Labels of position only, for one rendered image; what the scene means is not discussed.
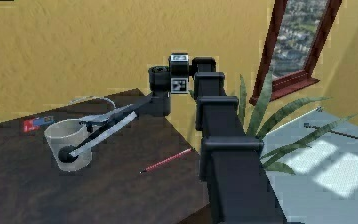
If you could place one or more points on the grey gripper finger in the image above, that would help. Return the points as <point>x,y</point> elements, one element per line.
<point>110,115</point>
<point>100,137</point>

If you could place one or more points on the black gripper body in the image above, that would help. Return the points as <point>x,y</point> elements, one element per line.
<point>159,90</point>

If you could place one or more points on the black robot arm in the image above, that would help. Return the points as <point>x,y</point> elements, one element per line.
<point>233,160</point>

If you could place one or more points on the red and blue card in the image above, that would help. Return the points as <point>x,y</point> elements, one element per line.
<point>37,123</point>

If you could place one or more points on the red pencil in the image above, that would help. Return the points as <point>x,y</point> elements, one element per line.
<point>167,160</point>

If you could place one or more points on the green house plant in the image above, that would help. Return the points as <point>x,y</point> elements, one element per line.
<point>280,126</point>

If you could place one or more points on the red-brown framed window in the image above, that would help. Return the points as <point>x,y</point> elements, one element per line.
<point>295,46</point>

